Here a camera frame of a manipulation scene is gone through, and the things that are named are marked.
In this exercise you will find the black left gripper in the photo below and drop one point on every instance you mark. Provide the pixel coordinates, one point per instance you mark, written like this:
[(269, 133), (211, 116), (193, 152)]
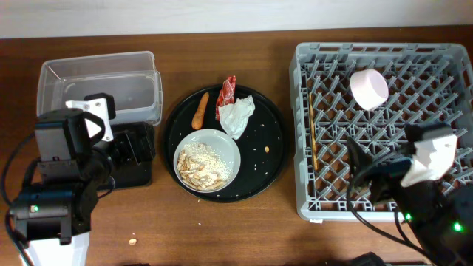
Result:
[(131, 157)]

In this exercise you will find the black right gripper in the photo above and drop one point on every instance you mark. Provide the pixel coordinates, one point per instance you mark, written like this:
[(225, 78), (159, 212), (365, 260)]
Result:
[(387, 177)]

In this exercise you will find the orange carrot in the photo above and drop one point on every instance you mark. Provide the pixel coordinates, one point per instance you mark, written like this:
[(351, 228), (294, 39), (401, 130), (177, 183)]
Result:
[(197, 121)]

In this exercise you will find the pink bowl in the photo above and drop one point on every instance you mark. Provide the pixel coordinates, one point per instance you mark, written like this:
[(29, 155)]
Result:
[(369, 89)]

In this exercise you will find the white plate with food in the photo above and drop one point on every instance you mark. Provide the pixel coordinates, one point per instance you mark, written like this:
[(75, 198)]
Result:
[(206, 161)]

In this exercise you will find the wooden chopstick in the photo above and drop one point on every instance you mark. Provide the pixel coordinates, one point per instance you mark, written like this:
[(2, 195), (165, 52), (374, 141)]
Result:
[(312, 132)]

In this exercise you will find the white napkin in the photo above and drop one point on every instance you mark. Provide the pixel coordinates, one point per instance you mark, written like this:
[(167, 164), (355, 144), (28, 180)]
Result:
[(234, 117)]

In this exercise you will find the red snack wrapper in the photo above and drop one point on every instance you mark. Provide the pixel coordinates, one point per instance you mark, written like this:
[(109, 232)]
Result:
[(226, 95)]

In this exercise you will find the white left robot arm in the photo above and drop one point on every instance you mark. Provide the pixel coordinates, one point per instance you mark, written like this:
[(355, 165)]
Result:
[(50, 220)]

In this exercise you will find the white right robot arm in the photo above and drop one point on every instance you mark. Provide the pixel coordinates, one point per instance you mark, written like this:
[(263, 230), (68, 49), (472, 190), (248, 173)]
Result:
[(442, 224)]

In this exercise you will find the grey dishwasher rack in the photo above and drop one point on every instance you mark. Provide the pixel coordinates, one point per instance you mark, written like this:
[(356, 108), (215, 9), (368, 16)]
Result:
[(427, 83)]

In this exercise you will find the black rectangular tray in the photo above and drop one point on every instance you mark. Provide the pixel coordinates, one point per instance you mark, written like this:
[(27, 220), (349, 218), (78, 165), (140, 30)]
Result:
[(128, 177)]

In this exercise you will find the clear plastic bin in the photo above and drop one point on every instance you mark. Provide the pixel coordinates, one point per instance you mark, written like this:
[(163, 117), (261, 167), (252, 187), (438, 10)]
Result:
[(130, 77)]

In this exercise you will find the round black tray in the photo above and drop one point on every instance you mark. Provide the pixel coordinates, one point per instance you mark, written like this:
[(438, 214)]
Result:
[(265, 127)]

